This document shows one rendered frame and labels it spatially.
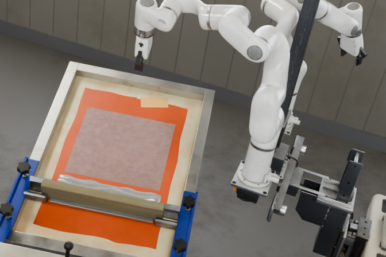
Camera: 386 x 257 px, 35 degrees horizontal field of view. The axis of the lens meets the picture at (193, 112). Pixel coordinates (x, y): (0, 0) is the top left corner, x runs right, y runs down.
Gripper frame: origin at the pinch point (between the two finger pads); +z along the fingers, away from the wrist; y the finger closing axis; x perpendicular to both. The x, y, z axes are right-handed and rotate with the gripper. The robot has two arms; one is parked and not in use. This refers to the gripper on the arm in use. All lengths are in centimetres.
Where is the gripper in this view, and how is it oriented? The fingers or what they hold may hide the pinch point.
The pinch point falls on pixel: (141, 59)
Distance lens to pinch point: 234.7
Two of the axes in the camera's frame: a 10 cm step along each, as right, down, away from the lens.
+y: 1.7, -7.4, 6.5
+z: -1.3, 6.3, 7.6
